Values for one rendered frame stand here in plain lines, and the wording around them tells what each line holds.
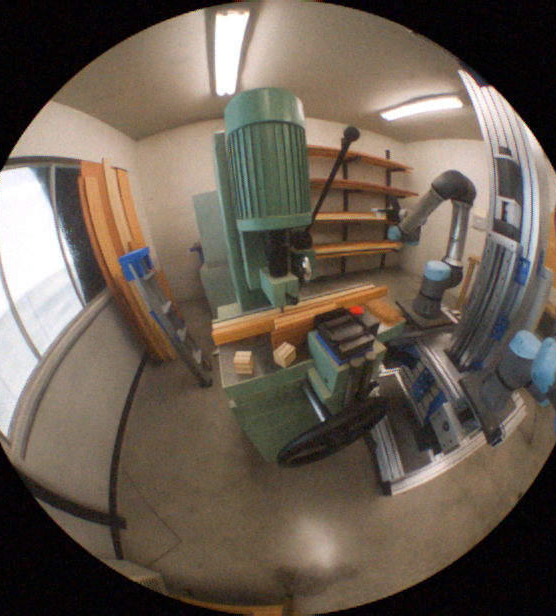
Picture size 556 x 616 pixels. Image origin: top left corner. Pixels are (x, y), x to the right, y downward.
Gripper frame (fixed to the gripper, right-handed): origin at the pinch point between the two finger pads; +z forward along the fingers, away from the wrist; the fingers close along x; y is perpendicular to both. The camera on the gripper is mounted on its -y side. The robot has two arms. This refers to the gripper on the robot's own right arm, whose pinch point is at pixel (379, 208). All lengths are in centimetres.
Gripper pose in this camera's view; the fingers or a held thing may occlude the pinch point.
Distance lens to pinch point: 132.2
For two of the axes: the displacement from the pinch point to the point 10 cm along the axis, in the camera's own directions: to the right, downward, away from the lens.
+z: -2.2, -5.0, 8.4
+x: 9.5, -3.0, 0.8
